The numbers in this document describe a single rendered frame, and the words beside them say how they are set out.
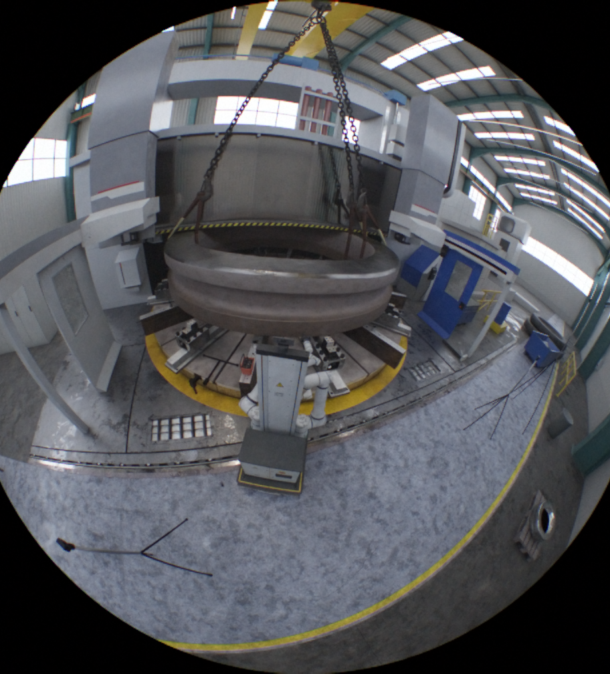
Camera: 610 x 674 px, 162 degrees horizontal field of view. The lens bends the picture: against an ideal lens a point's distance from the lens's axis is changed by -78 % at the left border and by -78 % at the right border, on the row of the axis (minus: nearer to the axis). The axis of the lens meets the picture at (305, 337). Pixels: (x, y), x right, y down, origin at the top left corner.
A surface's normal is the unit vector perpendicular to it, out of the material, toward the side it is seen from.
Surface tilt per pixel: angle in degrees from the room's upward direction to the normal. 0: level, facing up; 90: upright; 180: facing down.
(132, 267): 90
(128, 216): 90
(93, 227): 90
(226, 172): 90
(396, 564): 0
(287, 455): 0
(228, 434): 0
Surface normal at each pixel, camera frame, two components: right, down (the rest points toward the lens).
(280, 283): 0.08, 0.63
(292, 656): 0.13, -0.78
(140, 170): 0.34, 0.62
